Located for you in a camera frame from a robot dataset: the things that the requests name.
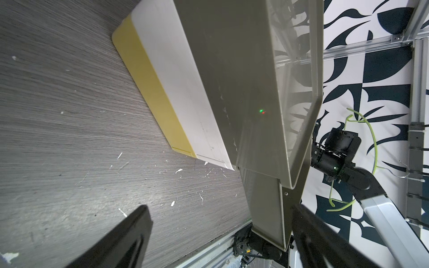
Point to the three-drawer storage box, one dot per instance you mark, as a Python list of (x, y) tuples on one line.
[(191, 61)]

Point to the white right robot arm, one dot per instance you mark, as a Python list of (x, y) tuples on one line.
[(395, 232)]

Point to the grey wall hook rail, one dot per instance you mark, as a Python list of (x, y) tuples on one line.
[(417, 200)]

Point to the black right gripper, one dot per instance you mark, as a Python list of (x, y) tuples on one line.
[(336, 153)]

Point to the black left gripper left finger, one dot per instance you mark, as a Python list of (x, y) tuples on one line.
[(123, 247)]

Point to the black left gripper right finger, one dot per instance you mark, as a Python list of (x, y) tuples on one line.
[(320, 247)]

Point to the green clothes hanger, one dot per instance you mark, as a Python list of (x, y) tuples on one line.
[(387, 161)]

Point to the grey top drawer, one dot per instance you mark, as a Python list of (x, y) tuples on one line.
[(282, 102)]

